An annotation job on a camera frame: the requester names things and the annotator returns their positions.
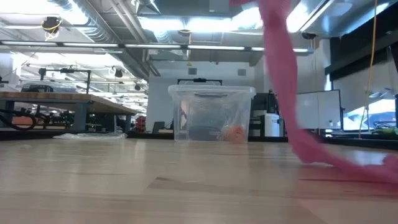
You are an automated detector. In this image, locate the pink elastic bandage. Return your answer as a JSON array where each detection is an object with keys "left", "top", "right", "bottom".
[{"left": 229, "top": 0, "right": 398, "bottom": 187}]

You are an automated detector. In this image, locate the clear plastic bag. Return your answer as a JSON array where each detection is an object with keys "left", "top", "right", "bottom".
[{"left": 52, "top": 132, "right": 128, "bottom": 140}]

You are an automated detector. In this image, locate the clear plastic storage box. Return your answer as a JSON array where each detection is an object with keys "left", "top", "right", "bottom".
[{"left": 168, "top": 84, "right": 256, "bottom": 144}]

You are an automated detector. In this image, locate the dark item in box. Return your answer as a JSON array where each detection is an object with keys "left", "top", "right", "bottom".
[{"left": 188, "top": 124, "right": 222, "bottom": 141}]

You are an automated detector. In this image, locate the orange item in box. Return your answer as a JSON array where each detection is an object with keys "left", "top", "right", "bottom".
[{"left": 222, "top": 124, "right": 246, "bottom": 144}]

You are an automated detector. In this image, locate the black chair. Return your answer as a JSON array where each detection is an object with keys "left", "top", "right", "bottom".
[{"left": 151, "top": 121, "right": 166, "bottom": 134}]

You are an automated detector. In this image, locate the red tool cart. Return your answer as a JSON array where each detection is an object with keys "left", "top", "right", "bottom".
[{"left": 135, "top": 115, "right": 147, "bottom": 133}]

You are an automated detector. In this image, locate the black machine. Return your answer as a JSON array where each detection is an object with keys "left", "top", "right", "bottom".
[{"left": 251, "top": 89, "right": 280, "bottom": 114}]

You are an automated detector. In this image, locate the white canister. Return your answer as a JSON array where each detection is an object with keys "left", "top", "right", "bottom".
[{"left": 264, "top": 113, "right": 280, "bottom": 138}]

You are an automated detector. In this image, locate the long ceiling light strip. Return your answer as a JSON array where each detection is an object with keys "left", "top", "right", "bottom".
[{"left": 0, "top": 40, "right": 313, "bottom": 54}]

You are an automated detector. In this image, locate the black gantry stand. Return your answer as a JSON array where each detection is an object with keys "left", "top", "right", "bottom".
[{"left": 39, "top": 67, "right": 92, "bottom": 94}]

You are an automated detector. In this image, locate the white monitor screen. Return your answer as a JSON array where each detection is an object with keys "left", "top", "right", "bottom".
[{"left": 295, "top": 89, "right": 342, "bottom": 131}]

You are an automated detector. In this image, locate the wooden workbench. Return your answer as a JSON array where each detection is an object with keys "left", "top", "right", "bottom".
[{"left": 0, "top": 91, "right": 137, "bottom": 131}]

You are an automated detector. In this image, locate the green object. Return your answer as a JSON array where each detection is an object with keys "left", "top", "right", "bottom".
[{"left": 373, "top": 127, "right": 398, "bottom": 136}]

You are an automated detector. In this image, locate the black frame with camera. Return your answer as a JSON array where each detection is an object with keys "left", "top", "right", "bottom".
[{"left": 177, "top": 77, "right": 223, "bottom": 86}]

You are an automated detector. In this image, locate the black table edge rail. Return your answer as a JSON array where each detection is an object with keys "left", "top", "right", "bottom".
[{"left": 0, "top": 129, "right": 398, "bottom": 150}]

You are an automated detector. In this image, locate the ceiling cable reel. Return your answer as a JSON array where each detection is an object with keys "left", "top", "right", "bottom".
[{"left": 41, "top": 16, "right": 63, "bottom": 41}]

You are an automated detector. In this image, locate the yellow hanging cable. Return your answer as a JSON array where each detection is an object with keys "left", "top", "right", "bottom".
[{"left": 359, "top": 0, "right": 379, "bottom": 139}]

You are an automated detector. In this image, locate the black hose loop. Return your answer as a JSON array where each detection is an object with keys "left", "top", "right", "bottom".
[{"left": 0, "top": 108, "right": 37, "bottom": 131}]

